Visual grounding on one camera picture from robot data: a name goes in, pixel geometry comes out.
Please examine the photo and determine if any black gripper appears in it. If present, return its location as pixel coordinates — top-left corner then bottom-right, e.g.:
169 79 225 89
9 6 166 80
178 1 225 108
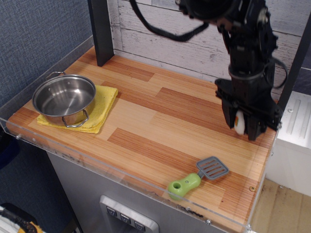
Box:
215 60 283 141

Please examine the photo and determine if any clear acrylic table guard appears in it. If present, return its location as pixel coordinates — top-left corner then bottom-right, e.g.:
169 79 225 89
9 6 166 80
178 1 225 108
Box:
0 39 276 233

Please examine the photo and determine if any stainless steel pot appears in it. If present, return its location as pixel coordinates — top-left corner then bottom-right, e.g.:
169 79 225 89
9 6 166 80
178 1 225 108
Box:
32 71 96 128

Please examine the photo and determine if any white ribbed side unit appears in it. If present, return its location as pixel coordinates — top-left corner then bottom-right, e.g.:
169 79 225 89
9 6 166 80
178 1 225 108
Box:
266 91 311 196

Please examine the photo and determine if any yellow folded cloth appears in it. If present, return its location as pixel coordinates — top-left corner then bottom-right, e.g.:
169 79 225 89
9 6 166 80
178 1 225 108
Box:
37 85 118 134

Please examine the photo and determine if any green grey toy spatula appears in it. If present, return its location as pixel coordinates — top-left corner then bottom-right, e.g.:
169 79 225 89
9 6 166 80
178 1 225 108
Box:
168 156 229 200

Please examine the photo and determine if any dark frame post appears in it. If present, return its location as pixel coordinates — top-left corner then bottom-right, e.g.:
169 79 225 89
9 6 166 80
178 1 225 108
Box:
278 16 311 112
87 0 114 67

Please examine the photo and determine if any dark left frame post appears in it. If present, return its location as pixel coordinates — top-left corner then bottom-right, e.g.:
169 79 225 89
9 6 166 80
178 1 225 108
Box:
87 0 114 67

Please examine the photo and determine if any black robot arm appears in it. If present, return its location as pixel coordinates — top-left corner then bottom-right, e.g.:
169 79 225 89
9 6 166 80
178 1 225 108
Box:
177 0 283 141

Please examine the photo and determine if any black sleeved cable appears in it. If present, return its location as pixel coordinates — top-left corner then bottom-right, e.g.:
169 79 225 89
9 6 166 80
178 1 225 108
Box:
128 0 209 42

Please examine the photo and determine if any yellow black object bottom left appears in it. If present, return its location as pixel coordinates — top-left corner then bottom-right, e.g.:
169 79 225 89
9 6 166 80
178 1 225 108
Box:
0 207 44 233

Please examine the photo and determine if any plush sushi roll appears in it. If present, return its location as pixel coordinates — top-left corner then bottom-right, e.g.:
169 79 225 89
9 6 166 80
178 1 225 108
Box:
234 110 245 135

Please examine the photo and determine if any dark right frame post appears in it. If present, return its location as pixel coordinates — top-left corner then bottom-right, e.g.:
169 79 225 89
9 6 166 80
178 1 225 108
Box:
278 16 311 112

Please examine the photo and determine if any grey cabinet with dispenser panel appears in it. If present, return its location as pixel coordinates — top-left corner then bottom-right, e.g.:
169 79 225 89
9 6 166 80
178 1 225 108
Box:
46 151 234 233

